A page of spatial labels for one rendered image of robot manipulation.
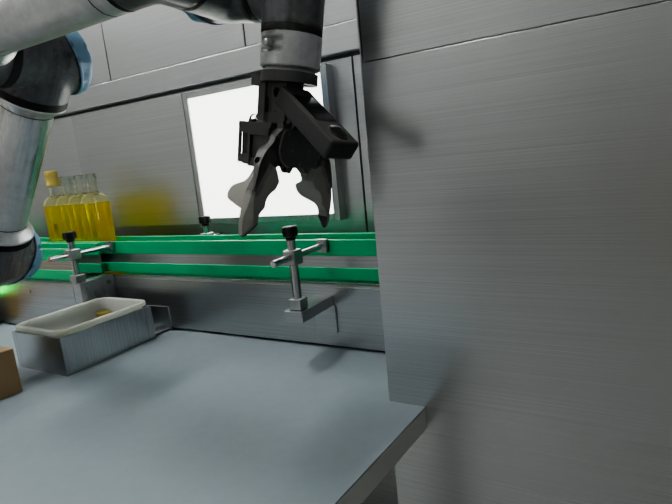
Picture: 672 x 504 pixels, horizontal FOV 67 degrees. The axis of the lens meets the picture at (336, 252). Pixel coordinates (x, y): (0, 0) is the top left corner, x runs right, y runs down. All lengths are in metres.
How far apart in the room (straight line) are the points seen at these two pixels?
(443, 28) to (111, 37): 1.15
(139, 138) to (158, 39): 0.27
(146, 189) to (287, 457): 1.02
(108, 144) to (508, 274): 1.26
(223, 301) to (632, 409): 0.80
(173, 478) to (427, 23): 0.64
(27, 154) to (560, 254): 0.86
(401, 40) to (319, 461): 0.54
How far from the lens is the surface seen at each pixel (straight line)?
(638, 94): 0.64
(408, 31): 0.70
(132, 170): 1.58
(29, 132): 1.02
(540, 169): 0.65
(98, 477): 0.77
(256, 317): 1.11
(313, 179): 0.67
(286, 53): 0.63
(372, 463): 0.67
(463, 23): 0.68
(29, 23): 0.75
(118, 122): 1.60
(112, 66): 1.66
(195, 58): 1.43
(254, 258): 1.10
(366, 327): 0.97
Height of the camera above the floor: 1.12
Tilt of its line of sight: 10 degrees down
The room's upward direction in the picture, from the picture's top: 6 degrees counter-clockwise
